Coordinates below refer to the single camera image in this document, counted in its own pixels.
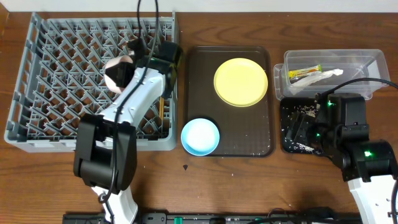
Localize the white wrapper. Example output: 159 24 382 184
292 68 343 87

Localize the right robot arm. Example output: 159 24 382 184
280 93 397 223

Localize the dark brown serving tray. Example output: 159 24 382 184
185 46 275 157

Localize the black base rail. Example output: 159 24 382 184
62 207 364 224

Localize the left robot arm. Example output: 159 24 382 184
73 39 182 223

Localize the yellow round plate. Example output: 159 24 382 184
213 58 269 108

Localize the green orange snack wrapper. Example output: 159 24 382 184
289 65 322 80

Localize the clear plastic bin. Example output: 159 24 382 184
274 49 390 100

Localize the white bowl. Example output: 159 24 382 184
104 55 133 94

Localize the light blue bowl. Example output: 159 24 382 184
180 118 220 156

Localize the food scraps pile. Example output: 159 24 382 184
280 105 320 155

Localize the grey dishwasher rack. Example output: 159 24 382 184
4 14 179 152

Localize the black plastic tray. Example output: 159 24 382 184
280 97 328 157

